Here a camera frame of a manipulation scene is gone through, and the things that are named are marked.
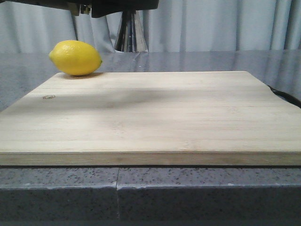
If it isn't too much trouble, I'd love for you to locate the steel double jigger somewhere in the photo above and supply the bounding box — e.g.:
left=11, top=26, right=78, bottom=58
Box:
left=114, top=10, right=148, bottom=53

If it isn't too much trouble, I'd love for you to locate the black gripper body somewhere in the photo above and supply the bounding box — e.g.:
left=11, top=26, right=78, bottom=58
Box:
left=18, top=0, right=160, bottom=18

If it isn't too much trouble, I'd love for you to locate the light wooden cutting board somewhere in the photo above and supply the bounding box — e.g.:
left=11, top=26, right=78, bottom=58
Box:
left=0, top=71, right=301, bottom=166

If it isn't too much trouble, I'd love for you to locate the grey curtain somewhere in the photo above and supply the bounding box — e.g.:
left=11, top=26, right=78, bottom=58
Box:
left=0, top=0, right=301, bottom=53

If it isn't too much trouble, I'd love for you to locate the yellow lemon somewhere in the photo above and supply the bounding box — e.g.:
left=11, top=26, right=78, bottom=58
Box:
left=48, top=40, right=102, bottom=76

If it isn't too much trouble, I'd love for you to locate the black cutting board strap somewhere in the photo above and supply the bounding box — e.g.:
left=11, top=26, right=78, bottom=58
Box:
left=268, top=85, right=301, bottom=106

